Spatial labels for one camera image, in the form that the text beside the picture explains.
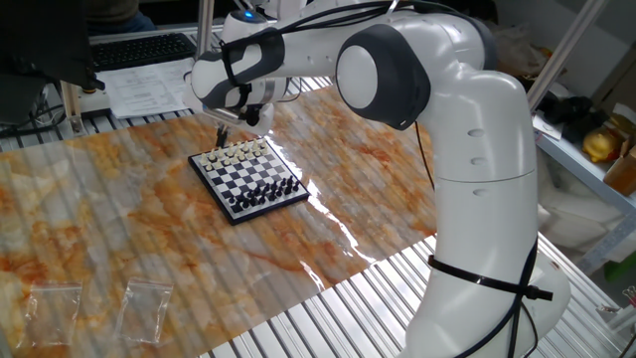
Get upright aluminium profile post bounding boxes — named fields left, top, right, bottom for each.
left=195, top=0, right=216, bottom=61

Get black computer keyboard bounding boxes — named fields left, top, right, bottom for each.
left=90, top=32, right=198, bottom=74

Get black white folding chessboard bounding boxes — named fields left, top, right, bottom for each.
left=187, top=136, right=312, bottom=227

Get clear plastic zip bag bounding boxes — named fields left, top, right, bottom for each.
left=17, top=280, right=84, bottom=349
left=114, top=276, right=175, bottom=345

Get silver wrist camera blue caps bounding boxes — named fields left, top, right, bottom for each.
left=202, top=104, right=244, bottom=124

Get green plastic object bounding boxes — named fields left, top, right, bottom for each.
left=603, top=250, right=636, bottom=282

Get short beige upright post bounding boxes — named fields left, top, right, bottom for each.
left=60, top=79, right=85, bottom=135

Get printed white paper sheet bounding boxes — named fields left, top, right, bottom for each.
left=94, top=58, right=198, bottom=120

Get grey metal shelf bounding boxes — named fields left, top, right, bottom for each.
left=535, top=128, right=636, bottom=274

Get slanted aluminium strut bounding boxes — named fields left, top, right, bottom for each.
left=526, top=0, right=611, bottom=111

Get black forearm strap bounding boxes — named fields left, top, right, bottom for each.
left=219, top=34, right=253, bottom=109

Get person in brown jacket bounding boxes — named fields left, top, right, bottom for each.
left=84, top=0, right=159, bottom=37

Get black strap on arm base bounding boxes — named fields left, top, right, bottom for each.
left=427, top=254, right=554, bottom=302

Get yellow plush toy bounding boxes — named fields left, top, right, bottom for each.
left=581, top=126, right=622, bottom=164

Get white stand base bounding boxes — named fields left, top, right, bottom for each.
left=79, top=89, right=113, bottom=119

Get small brown cardboard box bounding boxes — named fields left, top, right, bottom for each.
left=602, top=138, right=636, bottom=198

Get white plastic bags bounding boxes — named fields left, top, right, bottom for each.
left=536, top=148, right=636, bottom=255

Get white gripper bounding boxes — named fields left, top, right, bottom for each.
left=183, top=87, right=275, bottom=148

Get black bag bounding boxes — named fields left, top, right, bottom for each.
left=539, top=93, right=610, bottom=145

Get orange marble pattern sheet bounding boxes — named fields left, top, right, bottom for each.
left=0, top=84, right=438, bottom=358

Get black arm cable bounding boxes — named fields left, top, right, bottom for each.
left=275, top=0, right=543, bottom=358

